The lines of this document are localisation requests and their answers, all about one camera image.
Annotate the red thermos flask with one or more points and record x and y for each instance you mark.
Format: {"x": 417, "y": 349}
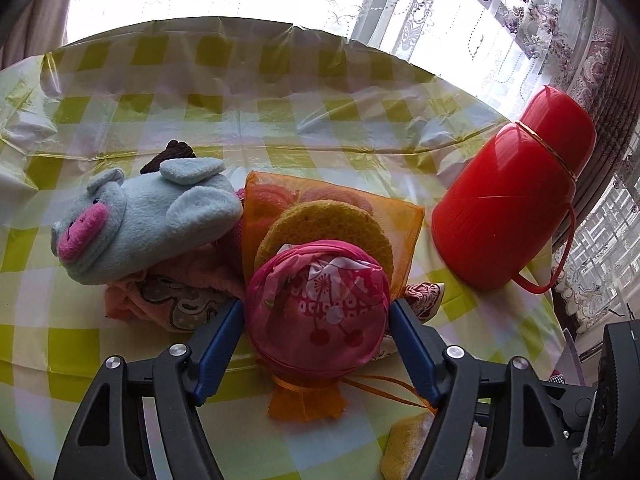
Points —
{"x": 500, "y": 200}

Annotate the pink round printed pouch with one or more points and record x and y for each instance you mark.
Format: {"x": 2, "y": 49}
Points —
{"x": 315, "y": 320}

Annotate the orange mesh bag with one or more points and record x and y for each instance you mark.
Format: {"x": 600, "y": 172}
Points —
{"x": 400, "y": 220}

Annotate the beige curtain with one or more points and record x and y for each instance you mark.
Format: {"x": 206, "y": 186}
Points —
{"x": 45, "y": 5}

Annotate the red patterned small cloth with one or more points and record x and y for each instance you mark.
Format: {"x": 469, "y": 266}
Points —
{"x": 425, "y": 295}

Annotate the mauve patterned pleated curtain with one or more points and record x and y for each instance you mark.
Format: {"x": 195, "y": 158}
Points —
{"x": 605, "y": 110}

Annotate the green checkered plastic tablecloth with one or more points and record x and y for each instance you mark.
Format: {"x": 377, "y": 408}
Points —
{"x": 300, "y": 125}

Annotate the peach cartoon print cloth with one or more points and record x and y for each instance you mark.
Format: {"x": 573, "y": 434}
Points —
{"x": 165, "y": 295}

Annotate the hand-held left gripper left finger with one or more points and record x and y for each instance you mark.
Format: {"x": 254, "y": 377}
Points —
{"x": 220, "y": 350}

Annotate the yellow round sponge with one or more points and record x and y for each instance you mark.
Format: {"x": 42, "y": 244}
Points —
{"x": 325, "y": 225}

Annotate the blue-grey plush animal toy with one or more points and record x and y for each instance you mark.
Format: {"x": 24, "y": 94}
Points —
{"x": 150, "y": 230}

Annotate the yellow square sponge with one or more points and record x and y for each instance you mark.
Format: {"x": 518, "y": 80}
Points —
{"x": 400, "y": 450}

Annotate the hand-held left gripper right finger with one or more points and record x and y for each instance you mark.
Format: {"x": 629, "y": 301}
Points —
{"x": 410, "y": 350}

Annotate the brown knitted piece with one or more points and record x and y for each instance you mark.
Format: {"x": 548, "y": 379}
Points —
{"x": 172, "y": 154}

